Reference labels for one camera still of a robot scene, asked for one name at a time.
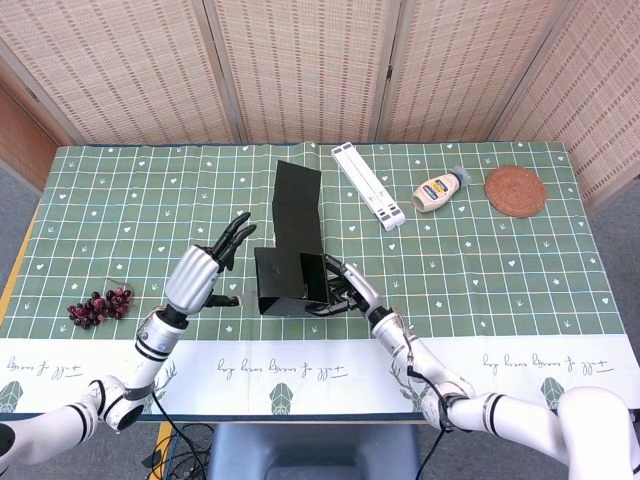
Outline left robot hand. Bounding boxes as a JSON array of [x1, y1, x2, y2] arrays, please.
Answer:
[[163, 211, 258, 316]]

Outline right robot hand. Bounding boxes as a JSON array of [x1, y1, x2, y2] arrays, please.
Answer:
[[304, 253, 384, 319]]

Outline black foldable cardboard box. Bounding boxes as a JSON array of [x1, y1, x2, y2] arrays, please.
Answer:
[[253, 159, 331, 318]]

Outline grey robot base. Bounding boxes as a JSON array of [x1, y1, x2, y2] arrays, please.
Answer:
[[207, 423, 424, 480]]

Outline red grape bunch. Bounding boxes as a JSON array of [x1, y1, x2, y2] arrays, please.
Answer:
[[67, 277, 135, 330]]

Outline white folding stand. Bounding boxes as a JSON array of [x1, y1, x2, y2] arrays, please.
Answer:
[[330, 142, 405, 232]]

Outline mayonnaise squeeze bottle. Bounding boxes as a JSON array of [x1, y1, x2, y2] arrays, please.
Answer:
[[411, 166, 472, 214]]

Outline green checked tablecloth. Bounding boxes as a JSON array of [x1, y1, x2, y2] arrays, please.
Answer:
[[0, 141, 631, 416]]

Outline round brown woven coaster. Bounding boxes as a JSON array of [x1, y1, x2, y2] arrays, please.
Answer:
[[484, 165, 547, 219]]

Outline brown wooden door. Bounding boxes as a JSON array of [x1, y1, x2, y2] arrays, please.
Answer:
[[0, 84, 61, 191]]

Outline bamboo folding screen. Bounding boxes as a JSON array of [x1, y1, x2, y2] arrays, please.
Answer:
[[0, 0, 640, 206]]

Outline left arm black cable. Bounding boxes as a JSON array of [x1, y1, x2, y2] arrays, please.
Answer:
[[124, 384, 201, 480]]

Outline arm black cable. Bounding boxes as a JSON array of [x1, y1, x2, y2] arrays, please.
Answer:
[[124, 384, 201, 480], [407, 367, 451, 480]]

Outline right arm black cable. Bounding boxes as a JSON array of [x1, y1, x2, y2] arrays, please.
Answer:
[[407, 367, 451, 480]]

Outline black floor cables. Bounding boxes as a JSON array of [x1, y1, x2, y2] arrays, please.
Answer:
[[142, 423, 216, 480]]

